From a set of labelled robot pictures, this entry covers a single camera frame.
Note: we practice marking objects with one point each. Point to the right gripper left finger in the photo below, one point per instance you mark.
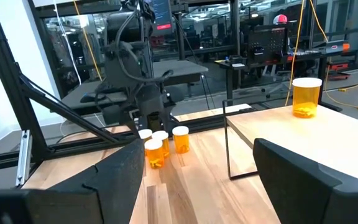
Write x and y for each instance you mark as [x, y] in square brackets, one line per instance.
[120, 174]

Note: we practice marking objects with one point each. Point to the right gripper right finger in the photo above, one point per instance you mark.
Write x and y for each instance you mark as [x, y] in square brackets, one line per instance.
[284, 180]

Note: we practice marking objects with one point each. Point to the orange bottle multicoloured pills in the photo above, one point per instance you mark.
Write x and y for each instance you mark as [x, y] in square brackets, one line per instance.
[154, 155]

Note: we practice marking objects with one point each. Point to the orange pill bottle white lid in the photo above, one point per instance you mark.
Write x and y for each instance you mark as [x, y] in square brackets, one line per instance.
[305, 99]
[145, 133]
[163, 140]
[181, 141]

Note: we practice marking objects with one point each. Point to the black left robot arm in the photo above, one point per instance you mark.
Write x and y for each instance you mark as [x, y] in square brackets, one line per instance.
[126, 56]

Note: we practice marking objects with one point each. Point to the grey side desk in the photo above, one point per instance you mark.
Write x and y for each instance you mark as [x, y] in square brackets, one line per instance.
[179, 70]

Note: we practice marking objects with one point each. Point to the black computer mouse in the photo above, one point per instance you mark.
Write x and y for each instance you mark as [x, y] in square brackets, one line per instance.
[92, 98]

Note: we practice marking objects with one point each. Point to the black workbench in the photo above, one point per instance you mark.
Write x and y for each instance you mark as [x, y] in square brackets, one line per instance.
[229, 81]

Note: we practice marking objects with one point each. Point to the black touchscreen display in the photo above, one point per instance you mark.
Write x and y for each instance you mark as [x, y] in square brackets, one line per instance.
[162, 15]

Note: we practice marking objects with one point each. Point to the black pegboard tool rack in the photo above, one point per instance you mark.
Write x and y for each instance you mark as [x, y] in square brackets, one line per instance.
[269, 43]

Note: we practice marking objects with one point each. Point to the grey orange device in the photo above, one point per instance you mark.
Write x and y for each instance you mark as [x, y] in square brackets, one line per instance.
[334, 48]

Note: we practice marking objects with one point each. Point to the red white helmet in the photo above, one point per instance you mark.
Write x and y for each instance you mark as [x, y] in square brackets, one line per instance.
[280, 19]

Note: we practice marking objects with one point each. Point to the wooden shelf black metal frame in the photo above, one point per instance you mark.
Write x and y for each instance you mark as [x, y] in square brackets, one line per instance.
[322, 140]

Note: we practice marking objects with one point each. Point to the silver metal bracket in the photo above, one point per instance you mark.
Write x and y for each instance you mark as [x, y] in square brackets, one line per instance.
[23, 158]

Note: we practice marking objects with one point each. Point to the black aluminium table frame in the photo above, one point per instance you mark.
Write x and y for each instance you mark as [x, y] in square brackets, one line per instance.
[8, 77]

